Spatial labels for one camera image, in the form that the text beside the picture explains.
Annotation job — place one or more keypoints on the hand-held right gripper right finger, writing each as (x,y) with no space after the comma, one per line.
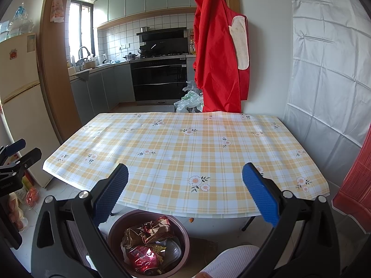
(260,194)

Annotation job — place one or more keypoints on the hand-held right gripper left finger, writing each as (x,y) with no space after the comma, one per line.
(111,192)

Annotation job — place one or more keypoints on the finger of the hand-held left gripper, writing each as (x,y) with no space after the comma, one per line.
(14,147)
(30,156)

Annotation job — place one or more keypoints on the gold foil wrapper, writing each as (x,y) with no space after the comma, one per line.
(136,234)

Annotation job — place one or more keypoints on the red snack wrapper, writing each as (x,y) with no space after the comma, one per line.
(143,257)

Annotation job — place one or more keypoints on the person's left hand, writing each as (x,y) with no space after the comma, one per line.
(16,211)

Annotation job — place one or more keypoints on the colourful snack bags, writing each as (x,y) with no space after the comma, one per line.
(32,197)

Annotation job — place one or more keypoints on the black metal table leg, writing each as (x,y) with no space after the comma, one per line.
(247,224)

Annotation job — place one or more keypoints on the cream refrigerator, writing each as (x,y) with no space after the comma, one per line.
(23,107)

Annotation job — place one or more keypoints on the white striped clothing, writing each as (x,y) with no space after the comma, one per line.
(232,262)

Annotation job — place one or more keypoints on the yellow checked floral tablecloth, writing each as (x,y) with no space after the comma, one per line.
(188,150)

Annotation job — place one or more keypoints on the red fridge sticker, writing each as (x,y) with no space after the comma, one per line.
(13,55)

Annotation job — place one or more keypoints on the grey lower cabinets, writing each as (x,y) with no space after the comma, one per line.
(101,89)

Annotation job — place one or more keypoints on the person's bare leg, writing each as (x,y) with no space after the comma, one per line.
(204,275)

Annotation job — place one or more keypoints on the paper fridge note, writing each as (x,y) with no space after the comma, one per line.
(31,43)

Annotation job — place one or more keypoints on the kitchen countertop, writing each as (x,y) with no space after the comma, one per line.
(101,68)

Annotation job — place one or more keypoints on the metal kitchen faucet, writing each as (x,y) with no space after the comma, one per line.
(84,51)

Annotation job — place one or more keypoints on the crumpled plastic shopping bag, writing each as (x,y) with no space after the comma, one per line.
(188,100)

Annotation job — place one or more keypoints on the black built-in oven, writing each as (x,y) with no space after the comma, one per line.
(159,78)

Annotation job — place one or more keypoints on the clear bag with blue toy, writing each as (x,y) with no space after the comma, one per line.
(20,20)

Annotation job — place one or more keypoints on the dark framed window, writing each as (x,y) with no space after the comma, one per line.
(82,31)

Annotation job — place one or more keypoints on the steel pot with lid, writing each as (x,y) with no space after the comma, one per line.
(130,57)

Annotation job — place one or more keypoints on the red apron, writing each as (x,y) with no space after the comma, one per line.
(214,63)

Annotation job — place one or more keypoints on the black wok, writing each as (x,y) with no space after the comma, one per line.
(145,51)

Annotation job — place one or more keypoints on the hanging cartoon paper bag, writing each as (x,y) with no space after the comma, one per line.
(57,7)

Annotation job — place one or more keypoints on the white mitt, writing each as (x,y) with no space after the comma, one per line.
(240,43)

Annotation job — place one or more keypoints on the black range hood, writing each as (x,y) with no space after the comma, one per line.
(162,40)

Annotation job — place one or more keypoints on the small steel pot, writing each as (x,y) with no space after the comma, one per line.
(145,29)

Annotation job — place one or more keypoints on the row of condiment bottles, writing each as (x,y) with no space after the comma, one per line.
(191,42)

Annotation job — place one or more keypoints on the pale green upper cabinets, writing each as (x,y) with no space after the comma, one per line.
(145,0)

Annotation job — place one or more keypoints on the red wall hanging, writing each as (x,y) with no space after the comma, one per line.
(356,185)

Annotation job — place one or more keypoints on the white wall sheet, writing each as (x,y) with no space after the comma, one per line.
(324,78)

